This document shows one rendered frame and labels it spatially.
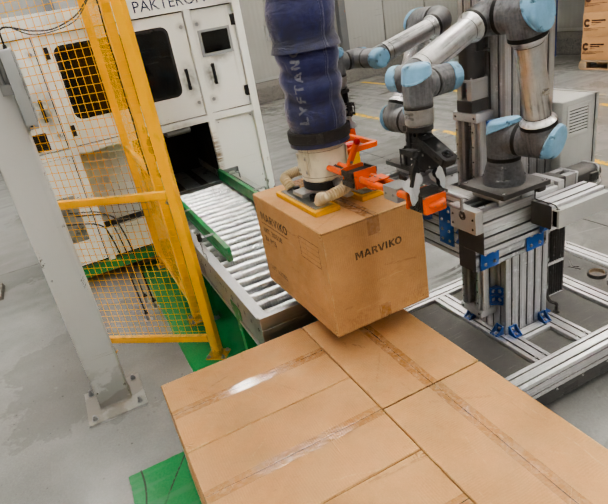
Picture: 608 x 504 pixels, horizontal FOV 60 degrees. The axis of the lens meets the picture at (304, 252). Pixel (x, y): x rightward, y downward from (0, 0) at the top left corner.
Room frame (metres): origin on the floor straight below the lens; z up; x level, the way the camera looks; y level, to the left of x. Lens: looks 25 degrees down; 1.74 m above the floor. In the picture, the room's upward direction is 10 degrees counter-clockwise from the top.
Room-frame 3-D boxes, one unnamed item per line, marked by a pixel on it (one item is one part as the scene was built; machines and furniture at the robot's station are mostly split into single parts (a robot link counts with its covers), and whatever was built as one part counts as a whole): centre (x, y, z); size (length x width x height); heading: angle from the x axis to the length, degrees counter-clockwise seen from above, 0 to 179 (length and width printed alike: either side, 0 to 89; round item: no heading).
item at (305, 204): (1.87, -0.04, 1.10); 0.34 x 0.10 x 0.05; 22
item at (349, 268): (1.90, -0.13, 0.87); 0.60 x 0.40 x 0.40; 23
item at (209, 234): (3.33, 0.73, 0.60); 1.60 x 0.10 x 0.09; 22
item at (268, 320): (2.01, -0.09, 0.58); 0.70 x 0.03 x 0.06; 112
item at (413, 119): (1.37, -0.36, 1.43); 0.08 x 0.08 x 0.05
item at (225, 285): (2.98, 0.65, 0.50); 2.31 x 0.05 x 0.19; 22
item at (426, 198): (1.35, -0.35, 1.20); 0.08 x 0.07 x 0.05; 22
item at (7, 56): (2.37, 1.04, 1.62); 0.20 x 0.05 x 0.30; 22
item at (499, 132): (1.80, -0.77, 1.20); 0.13 x 0.12 x 0.14; 34
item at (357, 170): (1.68, -0.23, 1.20); 0.10 x 0.08 x 0.06; 112
